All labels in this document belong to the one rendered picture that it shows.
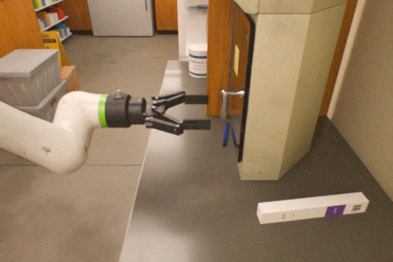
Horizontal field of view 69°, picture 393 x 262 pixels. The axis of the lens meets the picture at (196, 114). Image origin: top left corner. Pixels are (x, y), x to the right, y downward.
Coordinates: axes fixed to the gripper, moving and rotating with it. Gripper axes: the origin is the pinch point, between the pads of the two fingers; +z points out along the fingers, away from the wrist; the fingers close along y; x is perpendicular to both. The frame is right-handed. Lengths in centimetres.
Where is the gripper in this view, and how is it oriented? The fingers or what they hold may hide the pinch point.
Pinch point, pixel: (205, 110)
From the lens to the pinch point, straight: 78.4
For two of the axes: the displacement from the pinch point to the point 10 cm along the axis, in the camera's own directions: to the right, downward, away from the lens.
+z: 10.0, 0.0, 0.0
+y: 0.0, -5.1, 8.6
